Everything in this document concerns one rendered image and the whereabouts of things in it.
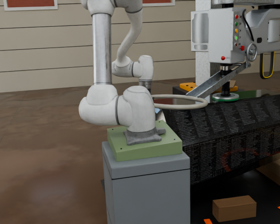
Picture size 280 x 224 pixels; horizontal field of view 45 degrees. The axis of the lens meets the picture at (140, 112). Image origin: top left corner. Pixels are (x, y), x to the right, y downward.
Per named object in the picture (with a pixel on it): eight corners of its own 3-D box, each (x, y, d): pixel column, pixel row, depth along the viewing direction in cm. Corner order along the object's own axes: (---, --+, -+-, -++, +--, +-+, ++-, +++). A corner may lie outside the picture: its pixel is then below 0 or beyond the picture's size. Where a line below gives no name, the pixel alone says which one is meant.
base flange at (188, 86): (178, 86, 388) (178, 82, 387) (217, 83, 400) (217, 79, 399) (196, 94, 342) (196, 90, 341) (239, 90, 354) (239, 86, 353)
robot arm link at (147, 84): (154, 79, 221) (154, 88, 223) (148, 78, 229) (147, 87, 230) (142, 80, 217) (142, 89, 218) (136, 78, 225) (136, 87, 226)
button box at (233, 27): (235, 49, 263) (236, 11, 256) (238, 49, 261) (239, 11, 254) (229, 50, 258) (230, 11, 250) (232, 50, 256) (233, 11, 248)
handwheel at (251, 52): (247, 60, 282) (247, 42, 278) (258, 60, 275) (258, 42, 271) (237, 62, 272) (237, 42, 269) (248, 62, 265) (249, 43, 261)
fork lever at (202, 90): (232, 65, 298) (231, 59, 296) (252, 66, 284) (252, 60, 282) (183, 99, 261) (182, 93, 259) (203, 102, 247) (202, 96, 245)
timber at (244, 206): (218, 222, 250) (218, 207, 247) (212, 214, 261) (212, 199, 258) (256, 217, 255) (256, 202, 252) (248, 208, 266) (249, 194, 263)
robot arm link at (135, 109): (154, 132, 171) (150, 90, 164) (118, 133, 174) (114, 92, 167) (157, 121, 186) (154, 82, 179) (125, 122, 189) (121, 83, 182)
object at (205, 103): (170, 96, 272) (170, 92, 272) (222, 105, 237) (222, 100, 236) (123, 102, 240) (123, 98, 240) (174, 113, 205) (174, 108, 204)
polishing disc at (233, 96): (211, 99, 275) (211, 97, 275) (213, 94, 295) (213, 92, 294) (238, 99, 269) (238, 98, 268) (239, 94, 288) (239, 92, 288)
